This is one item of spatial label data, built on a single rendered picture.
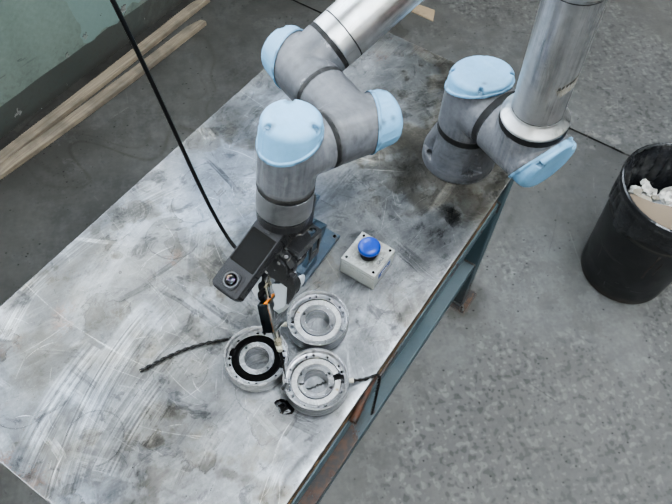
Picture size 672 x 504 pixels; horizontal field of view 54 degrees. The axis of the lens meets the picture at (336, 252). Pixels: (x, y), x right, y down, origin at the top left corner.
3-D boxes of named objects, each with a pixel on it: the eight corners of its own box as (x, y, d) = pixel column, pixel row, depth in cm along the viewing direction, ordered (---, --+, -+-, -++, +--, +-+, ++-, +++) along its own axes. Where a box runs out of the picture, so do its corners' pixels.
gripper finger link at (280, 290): (311, 300, 103) (311, 261, 96) (288, 325, 100) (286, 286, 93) (295, 291, 104) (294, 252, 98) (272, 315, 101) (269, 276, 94)
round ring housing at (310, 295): (345, 299, 116) (346, 288, 113) (350, 354, 111) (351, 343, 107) (286, 302, 116) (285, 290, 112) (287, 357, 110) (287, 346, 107)
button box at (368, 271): (372, 290, 118) (375, 276, 114) (340, 271, 120) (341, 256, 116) (396, 259, 121) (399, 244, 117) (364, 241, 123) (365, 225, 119)
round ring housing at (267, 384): (217, 387, 107) (214, 377, 103) (237, 330, 112) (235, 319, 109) (279, 402, 106) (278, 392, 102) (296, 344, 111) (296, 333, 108)
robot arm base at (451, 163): (443, 119, 142) (452, 84, 133) (507, 149, 137) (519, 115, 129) (408, 162, 135) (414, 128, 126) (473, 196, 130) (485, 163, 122)
